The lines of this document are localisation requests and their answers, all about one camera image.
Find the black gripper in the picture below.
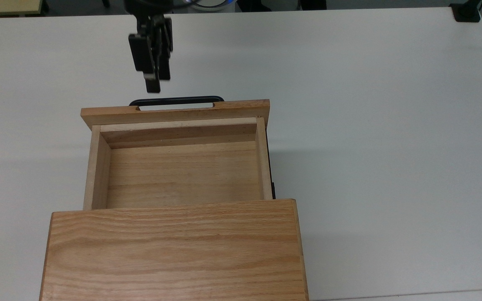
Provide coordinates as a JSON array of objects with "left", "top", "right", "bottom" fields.
[{"left": 123, "top": 0, "right": 174, "bottom": 94}]

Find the wooden drawer with black handle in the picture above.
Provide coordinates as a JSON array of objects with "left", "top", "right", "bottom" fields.
[{"left": 80, "top": 96, "right": 276, "bottom": 211}]

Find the wooden drawer cabinet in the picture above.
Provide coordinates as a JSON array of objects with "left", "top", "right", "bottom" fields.
[{"left": 38, "top": 199, "right": 310, "bottom": 301}]

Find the yellow wooden table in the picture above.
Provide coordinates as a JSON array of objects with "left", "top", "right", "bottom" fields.
[{"left": 0, "top": 0, "right": 44, "bottom": 18}]

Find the black table clamp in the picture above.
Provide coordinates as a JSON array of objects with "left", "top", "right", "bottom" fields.
[{"left": 449, "top": 0, "right": 482, "bottom": 23}]

